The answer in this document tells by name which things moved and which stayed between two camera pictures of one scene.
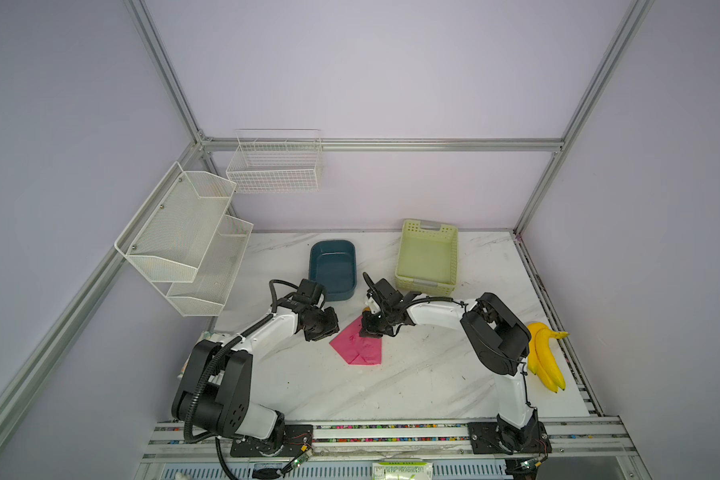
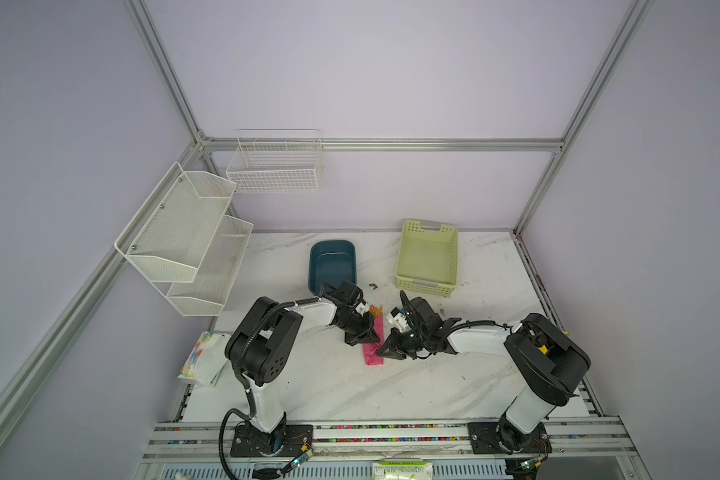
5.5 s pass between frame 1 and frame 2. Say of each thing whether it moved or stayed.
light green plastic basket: stayed
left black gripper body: moved
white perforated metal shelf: stayed
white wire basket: stayed
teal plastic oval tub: stayed
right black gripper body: moved
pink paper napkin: moved
